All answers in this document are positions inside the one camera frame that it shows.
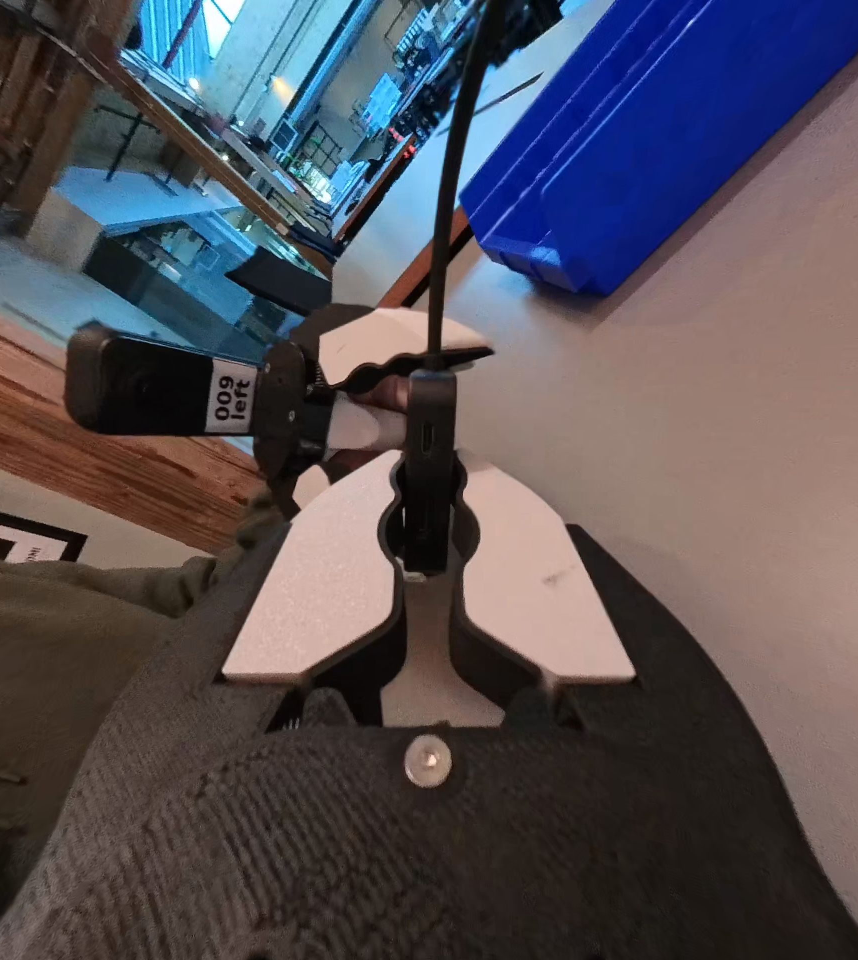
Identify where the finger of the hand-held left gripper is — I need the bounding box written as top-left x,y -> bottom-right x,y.
327,396 -> 409,453
318,306 -> 497,393

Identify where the white table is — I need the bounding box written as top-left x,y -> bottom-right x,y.
27,165 -> 246,260

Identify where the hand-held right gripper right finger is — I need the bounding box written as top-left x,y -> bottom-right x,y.
445,448 -> 637,687

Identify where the black usb hub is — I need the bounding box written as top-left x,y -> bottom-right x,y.
401,366 -> 461,577

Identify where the wooden plank bench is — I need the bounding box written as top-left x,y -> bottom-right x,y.
0,288 -> 274,554

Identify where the grey desk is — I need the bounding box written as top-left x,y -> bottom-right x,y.
399,15 -> 858,946

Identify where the wooden shelf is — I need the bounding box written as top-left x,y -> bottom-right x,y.
0,0 -> 137,219

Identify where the blue plastic bin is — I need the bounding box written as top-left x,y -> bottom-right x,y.
459,0 -> 858,297

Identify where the black hub cable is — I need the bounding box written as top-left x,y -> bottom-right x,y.
426,0 -> 494,372

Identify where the person's left hand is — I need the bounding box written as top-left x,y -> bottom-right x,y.
365,373 -> 410,414

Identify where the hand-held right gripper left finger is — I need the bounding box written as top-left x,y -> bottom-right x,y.
222,450 -> 407,685

